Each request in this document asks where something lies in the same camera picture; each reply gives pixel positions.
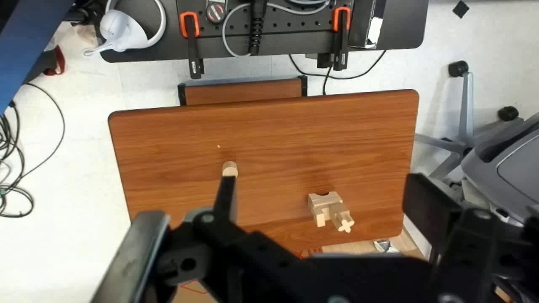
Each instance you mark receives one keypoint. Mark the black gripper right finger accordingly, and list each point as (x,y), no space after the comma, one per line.
(471,246)

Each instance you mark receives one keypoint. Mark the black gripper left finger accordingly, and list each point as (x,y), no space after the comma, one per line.
(225,196)

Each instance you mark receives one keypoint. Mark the small wooden block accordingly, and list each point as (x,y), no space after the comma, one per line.
(229,167)

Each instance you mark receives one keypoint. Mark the red object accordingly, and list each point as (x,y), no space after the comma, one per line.
(59,64)

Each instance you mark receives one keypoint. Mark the crumpled white plastic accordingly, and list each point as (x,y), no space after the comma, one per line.
(384,245)

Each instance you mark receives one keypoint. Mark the grey office chair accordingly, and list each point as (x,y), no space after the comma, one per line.
(505,162)

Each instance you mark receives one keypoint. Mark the wooden arch block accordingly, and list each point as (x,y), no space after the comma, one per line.
(325,201)

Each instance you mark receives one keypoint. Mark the brown cardboard sheet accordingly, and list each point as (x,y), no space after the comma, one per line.
(358,246)

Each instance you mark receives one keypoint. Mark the orange black bar clamp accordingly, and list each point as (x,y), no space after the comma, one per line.
(338,51)
(193,56)

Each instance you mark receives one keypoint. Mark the silver round knob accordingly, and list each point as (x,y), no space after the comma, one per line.
(215,11)

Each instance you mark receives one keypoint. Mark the white VR controller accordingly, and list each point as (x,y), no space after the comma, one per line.
(118,27)

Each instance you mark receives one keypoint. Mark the brown wooden table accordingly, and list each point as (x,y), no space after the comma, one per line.
(392,22)

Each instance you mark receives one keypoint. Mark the blue panel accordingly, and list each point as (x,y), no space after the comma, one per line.
(22,51)

